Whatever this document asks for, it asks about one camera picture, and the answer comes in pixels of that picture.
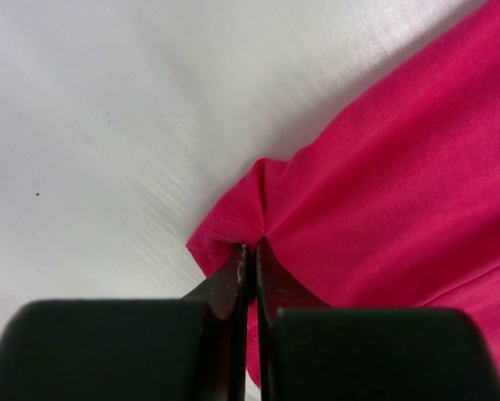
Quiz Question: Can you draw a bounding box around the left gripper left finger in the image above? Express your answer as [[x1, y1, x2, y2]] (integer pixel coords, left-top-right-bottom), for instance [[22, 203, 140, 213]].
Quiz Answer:
[[0, 245, 250, 400]]

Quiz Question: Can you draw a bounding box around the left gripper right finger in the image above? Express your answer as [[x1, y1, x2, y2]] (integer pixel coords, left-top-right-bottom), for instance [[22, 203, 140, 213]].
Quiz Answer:
[[255, 239, 500, 400]]

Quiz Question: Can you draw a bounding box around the magenta t shirt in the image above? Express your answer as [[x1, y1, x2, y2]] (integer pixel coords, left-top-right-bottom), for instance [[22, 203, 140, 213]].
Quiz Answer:
[[187, 1, 500, 372]]

